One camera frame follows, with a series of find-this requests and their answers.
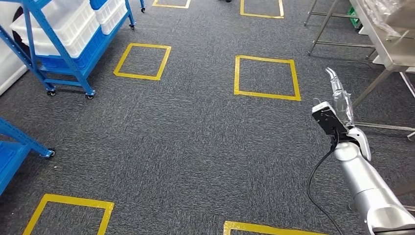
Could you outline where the blue metal shelf rack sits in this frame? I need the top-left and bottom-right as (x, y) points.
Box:
(0, 117), (56, 195)

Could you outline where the yellow floor tape square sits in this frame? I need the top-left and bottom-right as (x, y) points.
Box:
(22, 193), (115, 235)
(113, 42), (172, 81)

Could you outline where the white plastic bin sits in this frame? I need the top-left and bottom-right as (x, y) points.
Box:
(94, 0), (126, 24)
(100, 3), (128, 36)
(21, 14), (101, 59)
(9, 0), (92, 46)

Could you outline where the green plastic crate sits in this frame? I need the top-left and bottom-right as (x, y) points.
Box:
(346, 5), (363, 30)

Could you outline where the stainless steel table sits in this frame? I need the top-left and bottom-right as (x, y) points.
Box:
(303, 0), (415, 141)

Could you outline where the clear plastic bag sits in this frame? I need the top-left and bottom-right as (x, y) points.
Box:
(363, 0), (415, 38)

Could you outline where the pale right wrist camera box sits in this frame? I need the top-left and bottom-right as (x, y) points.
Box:
(311, 101), (349, 137)

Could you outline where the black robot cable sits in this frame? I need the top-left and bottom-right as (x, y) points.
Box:
(306, 129), (345, 235)

